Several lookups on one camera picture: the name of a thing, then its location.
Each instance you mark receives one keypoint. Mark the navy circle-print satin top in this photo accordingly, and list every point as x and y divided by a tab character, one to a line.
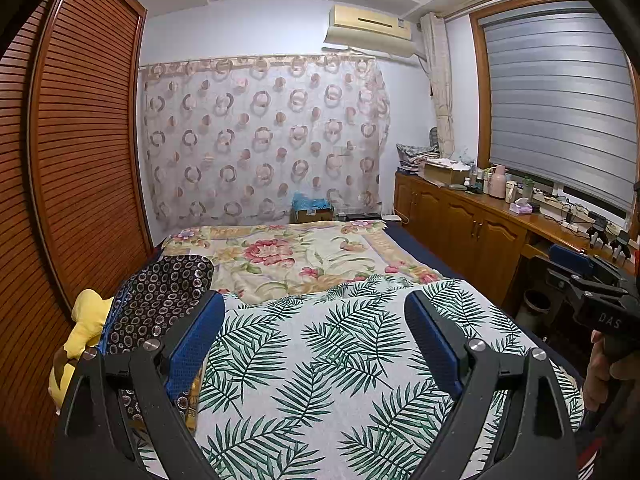
160	285

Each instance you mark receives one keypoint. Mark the open cardboard box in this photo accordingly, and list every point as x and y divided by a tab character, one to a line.
445	174

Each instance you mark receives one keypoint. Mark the grey window blind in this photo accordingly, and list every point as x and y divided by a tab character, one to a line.
550	110

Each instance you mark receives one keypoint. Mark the wooden side cabinet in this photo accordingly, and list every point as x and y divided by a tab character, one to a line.
465	225

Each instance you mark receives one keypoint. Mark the sheer circle-print curtain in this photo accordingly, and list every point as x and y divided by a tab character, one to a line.
260	135

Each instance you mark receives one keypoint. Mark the leaf-print bed sheet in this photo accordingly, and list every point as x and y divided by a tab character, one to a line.
325	385

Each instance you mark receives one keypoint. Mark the yellow plush toy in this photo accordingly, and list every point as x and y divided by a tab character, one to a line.
90	320

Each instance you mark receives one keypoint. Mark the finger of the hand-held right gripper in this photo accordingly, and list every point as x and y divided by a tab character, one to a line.
565	282
570	257

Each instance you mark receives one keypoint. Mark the navy bed mattress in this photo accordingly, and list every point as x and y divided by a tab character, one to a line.
425	250

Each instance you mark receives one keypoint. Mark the dark trash bin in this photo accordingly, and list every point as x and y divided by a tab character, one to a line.
537	305

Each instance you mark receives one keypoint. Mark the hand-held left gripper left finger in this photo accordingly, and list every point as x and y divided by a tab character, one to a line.
192	345

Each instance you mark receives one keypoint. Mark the pink thermos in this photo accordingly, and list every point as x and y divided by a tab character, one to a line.
497	182

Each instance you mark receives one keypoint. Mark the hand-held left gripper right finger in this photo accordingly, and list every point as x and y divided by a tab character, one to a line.
435	340

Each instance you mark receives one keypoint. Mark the folded cloth stack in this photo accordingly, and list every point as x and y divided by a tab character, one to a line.
415	152

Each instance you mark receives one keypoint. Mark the floral blanket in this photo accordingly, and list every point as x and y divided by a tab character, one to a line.
300	260

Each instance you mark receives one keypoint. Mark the small black device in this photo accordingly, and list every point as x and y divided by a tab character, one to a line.
622	244
597	230

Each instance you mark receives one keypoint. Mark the pink tissue pack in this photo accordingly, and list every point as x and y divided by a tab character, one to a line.
522	205

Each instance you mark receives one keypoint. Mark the wooden window frame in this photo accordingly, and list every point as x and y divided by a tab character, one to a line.
477	100

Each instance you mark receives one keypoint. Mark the beige wall air conditioner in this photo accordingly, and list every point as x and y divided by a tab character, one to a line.
365	17

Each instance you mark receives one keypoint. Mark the beige window curtain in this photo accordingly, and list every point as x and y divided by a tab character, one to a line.
440	85

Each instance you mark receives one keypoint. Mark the person's right hand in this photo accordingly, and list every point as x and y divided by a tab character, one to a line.
600	375

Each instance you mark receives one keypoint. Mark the wooden louvered wardrobe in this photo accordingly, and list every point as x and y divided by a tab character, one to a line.
85	135

